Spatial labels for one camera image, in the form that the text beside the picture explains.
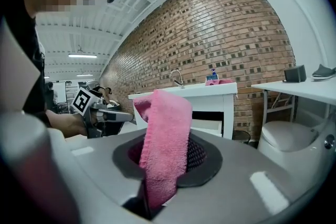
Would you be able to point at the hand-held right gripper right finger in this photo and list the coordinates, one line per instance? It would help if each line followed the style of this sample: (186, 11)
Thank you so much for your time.
(236, 191)

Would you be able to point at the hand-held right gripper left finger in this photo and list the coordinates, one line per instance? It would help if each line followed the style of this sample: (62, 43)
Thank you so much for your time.
(31, 165)

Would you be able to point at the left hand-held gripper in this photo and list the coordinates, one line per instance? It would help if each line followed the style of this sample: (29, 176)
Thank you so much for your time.
(84, 101)

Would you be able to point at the pink cloth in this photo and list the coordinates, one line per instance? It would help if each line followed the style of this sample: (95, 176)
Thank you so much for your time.
(220, 82)
(165, 133)

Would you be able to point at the white drawer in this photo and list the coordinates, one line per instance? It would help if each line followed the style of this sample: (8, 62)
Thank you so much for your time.
(207, 127)

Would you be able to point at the person's left forearm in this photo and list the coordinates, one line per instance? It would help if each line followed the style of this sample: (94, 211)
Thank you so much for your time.
(65, 123)

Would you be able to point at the black mesh waste basket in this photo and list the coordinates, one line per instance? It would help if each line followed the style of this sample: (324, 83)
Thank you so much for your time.
(244, 137)

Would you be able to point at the ceiling light bar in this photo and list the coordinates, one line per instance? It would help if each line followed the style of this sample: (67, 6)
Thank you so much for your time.
(84, 75)
(82, 55)

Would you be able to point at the whiteboard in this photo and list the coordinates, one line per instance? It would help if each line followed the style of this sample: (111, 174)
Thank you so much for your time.
(60, 91)

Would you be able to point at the white toilet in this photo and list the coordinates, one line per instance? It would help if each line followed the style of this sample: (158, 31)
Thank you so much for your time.
(288, 139)

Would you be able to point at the chrome faucet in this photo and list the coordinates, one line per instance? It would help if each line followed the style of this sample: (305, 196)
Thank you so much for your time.
(179, 82)

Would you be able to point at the white vanity cabinet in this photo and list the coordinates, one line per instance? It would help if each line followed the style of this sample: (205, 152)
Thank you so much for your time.
(228, 112)

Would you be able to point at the white ceramic sink top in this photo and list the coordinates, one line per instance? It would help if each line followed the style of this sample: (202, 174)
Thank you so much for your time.
(199, 90)

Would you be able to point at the chrome toilet flush button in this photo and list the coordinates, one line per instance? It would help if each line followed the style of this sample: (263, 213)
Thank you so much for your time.
(329, 144)

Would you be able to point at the soap bottle with blue cap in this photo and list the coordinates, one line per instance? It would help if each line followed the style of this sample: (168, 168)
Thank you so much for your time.
(212, 76)

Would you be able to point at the person's black shirt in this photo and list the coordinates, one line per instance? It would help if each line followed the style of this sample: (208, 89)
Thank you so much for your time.
(26, 47)

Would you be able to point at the black box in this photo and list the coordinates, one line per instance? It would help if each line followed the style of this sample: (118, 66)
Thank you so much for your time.
(295, 74)

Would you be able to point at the grey slipper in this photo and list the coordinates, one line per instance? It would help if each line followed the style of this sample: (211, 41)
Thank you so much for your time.
(324, 72)

